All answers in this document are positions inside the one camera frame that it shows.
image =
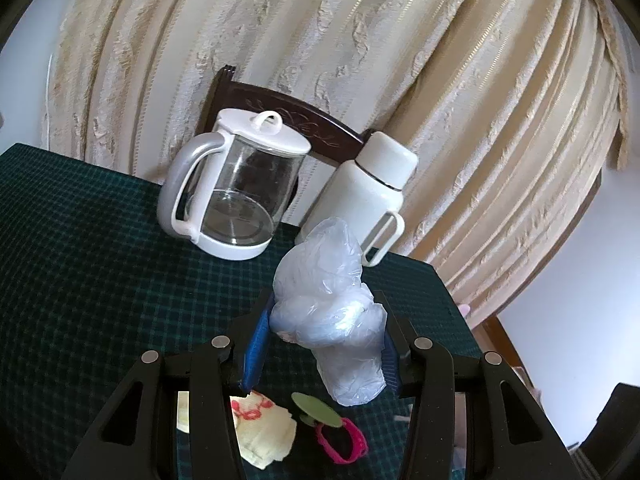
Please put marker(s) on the dark wooden chair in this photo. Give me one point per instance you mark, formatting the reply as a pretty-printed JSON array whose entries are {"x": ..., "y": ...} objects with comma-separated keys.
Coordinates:
[{"x": 325, "y": 132}]

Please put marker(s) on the clear plastic bag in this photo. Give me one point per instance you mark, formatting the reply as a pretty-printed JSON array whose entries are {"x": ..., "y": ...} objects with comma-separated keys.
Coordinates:
[{"x": 325, "y": 310}]

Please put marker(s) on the white thermos jug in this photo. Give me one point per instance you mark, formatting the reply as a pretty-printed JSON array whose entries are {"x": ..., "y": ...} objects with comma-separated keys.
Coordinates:
[{"x": 360, "y": 190}]

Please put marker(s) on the wooden door frame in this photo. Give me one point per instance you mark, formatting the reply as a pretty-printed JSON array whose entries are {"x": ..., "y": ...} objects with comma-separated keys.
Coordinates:
[{"x": 500, "y": 340}]

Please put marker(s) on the pink band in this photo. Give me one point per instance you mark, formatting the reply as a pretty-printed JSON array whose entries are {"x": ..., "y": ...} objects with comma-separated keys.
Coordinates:
[{"x": 357, "y": 440}]

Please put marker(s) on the green round disc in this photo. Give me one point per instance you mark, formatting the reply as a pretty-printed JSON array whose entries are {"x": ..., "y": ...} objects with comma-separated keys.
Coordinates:
[{"x": 315, "y": 407}]

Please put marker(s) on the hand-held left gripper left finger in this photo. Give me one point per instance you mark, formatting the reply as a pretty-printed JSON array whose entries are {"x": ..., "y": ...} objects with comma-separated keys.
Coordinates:
[{"x": 255, "y": 350}]

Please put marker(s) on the pale yellow towel red print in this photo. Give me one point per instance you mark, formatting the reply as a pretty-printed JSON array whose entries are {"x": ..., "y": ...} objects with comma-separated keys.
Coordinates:
[{"x": 265, "y": 425}]

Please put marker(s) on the green checked tablecloth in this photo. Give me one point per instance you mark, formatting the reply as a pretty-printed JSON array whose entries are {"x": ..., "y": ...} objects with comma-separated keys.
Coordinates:
[{"x": 75, "y": 260}]

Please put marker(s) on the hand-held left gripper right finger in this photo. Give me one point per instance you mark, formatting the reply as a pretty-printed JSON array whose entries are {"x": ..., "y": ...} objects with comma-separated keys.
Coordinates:
[{"x": 392, "y": 365}]

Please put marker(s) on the beige patterned curtain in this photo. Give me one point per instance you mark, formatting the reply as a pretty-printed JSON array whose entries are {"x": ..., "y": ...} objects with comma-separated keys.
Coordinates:
[{"x": 450, "y": 85}]

